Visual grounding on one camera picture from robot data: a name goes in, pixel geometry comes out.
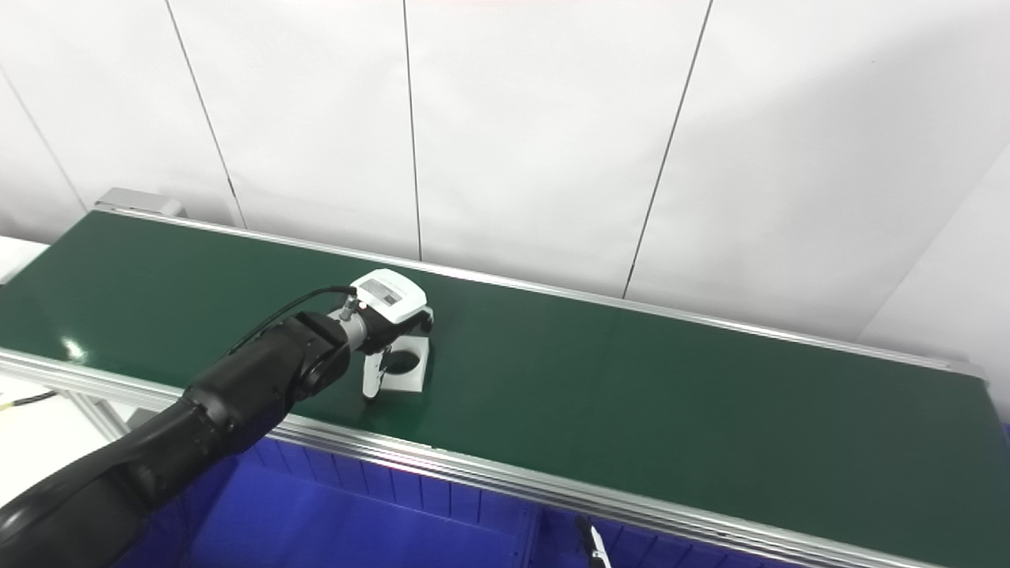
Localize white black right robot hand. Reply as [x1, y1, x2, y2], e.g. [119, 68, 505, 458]
[576, 517, 609, 568]

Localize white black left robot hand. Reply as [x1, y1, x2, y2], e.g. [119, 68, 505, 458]
[346, 268, 436, 401]

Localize white square part with hole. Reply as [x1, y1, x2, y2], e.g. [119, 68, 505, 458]
[379, 331, 432, 394]

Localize blue plastic bin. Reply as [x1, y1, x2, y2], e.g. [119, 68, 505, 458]
[118, 438, 541, 568]
[529, 505, 790, 568]

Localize aluminium conveyor support leg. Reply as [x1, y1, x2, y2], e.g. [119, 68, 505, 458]
[67, 390, 131, 443]

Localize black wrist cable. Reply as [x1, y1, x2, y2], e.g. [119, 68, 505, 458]
[225, 286, 357, 356]

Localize black cable with yellow connector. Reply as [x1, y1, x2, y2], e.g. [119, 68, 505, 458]
[0, 389, 60, 409]

